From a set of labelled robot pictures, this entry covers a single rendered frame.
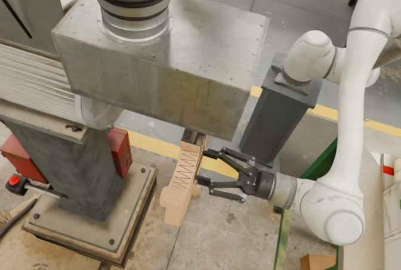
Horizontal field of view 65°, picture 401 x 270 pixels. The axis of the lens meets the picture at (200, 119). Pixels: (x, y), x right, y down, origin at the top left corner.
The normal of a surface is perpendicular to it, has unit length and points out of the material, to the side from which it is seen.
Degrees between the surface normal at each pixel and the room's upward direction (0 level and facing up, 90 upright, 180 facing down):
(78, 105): 70
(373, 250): 0
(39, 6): 90
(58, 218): 24
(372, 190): 0
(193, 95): 90
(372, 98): 0
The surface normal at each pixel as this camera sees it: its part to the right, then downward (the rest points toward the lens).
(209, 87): -0.28, 0.78
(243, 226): 0.11, -0.55
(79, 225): -0.01, -0.18
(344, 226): -0.12, 0.13
